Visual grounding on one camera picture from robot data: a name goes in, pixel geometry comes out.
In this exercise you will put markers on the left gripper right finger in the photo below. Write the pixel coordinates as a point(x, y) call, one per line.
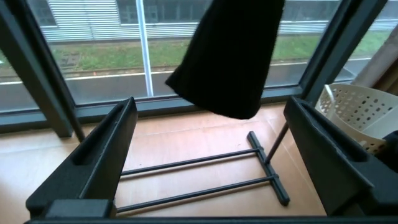
point(339, 168)

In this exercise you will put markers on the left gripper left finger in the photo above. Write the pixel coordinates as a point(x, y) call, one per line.
point(96, 168)

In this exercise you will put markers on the black shorts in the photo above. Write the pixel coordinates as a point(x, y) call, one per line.
point(230, 62)

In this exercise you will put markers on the white laundry basket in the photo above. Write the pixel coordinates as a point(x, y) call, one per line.
point(357, 109)

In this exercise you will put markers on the black clothes rack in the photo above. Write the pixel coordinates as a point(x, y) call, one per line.
point(192, 161)

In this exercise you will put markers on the beige curtain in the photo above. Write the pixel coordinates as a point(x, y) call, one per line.
point(379, 65)

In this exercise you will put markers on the window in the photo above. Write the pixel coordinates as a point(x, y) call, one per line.
point(109, 46)

